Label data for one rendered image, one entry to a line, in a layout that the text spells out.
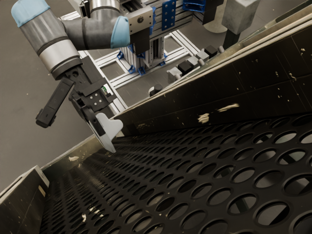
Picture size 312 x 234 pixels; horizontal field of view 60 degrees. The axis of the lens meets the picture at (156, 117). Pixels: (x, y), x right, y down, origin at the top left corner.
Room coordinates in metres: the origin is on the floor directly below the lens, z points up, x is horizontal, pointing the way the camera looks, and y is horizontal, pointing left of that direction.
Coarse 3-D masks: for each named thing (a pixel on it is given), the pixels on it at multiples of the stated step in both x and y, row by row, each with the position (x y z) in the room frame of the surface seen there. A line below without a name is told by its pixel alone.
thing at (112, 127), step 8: (104, 120) 0.31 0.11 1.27; (112, 120) 0.31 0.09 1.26; (120, 120) 0.31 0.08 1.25; (104, 128) 0.29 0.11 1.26; (112, 128) 0.30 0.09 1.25; (120, 128) 0.30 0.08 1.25; (104, 136) 0.27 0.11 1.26; (112, 136) 0.28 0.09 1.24; (104, 144) 0.26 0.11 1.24; (112, 144) 0.27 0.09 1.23
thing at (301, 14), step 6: (306, 6) 0.85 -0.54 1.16; (300, 12) 0.82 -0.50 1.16; (306, 12) 0.80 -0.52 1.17; (288, 18) 0.84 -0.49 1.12; (294, 18) 0.83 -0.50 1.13; (300, 18) 0.81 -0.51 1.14; (276, 24) 0.87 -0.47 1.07; (282, 24) 0.85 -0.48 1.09; (288, 24) 0.83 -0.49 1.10; (264, 30) 0.92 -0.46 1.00; (270, 30) 0.88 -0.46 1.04; (276, 30) 0.86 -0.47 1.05; (258, 36) 0.91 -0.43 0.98; (264, 36) 0.89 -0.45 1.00; (246, 42) 0.94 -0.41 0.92; (252, 42) 0.92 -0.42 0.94
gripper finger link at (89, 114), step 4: (80, 104) 0.33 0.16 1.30; (84, 108) 0.31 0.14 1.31; (84, 112) 0.30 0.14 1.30; (88, 112) 0.30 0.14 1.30; (92, 112) 0.30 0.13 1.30; (88, 116) 0.30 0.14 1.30; (92, 116) 0.30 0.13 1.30; (92, 120) 0.29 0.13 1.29; (96, 120) 0.29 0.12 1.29; (92, 124) 0.28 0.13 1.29; (96, 124) 0.29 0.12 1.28; (100, 124) 0.29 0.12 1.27; (96, 128) 0.28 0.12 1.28; (100, 128) 0.29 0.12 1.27; (100, 132) 0.28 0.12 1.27; (104, 132) 0.28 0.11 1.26
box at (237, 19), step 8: (232, 0) 1.25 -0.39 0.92; (240, 0) 1.23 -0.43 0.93; (248, 0) 1.23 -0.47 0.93; (256, 0) 1.23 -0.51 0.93; (232, 8) 1.24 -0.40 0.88; (240, 8) 1.20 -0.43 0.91; (248, 8) 1.20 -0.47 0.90; (256, 8) 1.25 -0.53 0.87; (224, 16) 1.26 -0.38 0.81; (232, 16) 1.23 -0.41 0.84; (240, 16) 1.19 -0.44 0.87; (248, 16) 1.22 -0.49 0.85; (224, 24) 1.25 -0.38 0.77; (232, 24) 1.22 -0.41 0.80; (240, 24) 1.18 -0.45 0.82; (248, 24) 1.23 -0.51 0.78
